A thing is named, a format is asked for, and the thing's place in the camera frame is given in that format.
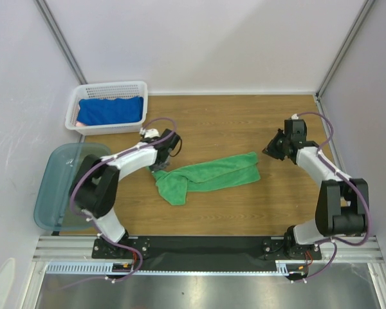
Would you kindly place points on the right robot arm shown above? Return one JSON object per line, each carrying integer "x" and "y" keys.
{"x": 343, "y": 202}

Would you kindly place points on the green towel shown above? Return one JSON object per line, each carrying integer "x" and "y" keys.
{"x": 223, "y": 173}

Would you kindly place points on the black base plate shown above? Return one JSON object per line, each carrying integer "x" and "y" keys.
{"x": 218, "y": 253}

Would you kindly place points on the aluminium frame post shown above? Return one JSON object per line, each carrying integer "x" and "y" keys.
{"x": 347, "y": 42}
{"x": 60, "y": 40}

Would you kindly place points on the white perforated plastic basket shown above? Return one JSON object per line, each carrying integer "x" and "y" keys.
{"x": 110, "y": 91}

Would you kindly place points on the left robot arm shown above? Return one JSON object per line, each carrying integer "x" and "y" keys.
{"x": 92, "y": 194}

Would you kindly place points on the blue translucent plastic tub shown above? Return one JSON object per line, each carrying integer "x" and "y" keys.
{"x": 52, "y": 211}

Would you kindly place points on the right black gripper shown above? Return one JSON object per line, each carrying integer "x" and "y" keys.
{"x": 275, "y": 147}

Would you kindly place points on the left aluminium frame post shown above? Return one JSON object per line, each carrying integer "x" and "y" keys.
{"x": 60, "y": 40}

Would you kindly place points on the slotted aluminium rail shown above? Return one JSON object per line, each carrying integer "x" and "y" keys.
{"x": 89, "y": 255}

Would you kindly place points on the right aluminium frame post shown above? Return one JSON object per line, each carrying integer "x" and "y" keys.
{"x": 347, "y": 42}

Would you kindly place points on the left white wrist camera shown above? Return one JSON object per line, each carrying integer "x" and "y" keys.
{"x": 149, "y": 133}

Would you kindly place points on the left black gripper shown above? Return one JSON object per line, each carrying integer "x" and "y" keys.
{"x": 154, "y": 168}

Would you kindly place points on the blue towel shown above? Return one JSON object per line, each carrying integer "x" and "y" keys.
{"x": 98, "y": 112}

